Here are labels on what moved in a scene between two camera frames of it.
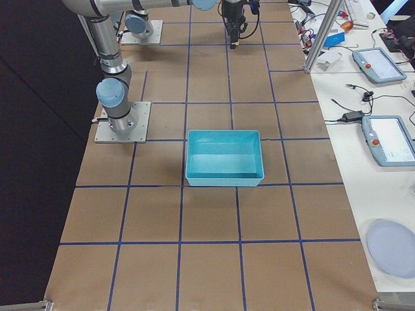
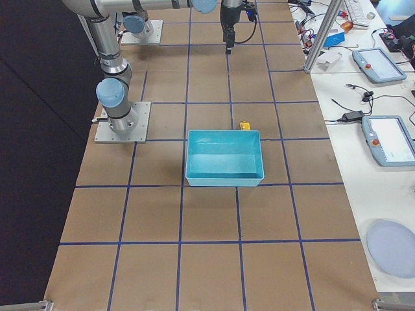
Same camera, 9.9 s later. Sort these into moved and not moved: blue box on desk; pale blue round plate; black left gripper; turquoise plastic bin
Moved: black left gripper
Not moved: turquoise plastic bin; blue box on desk; pale blue round plate
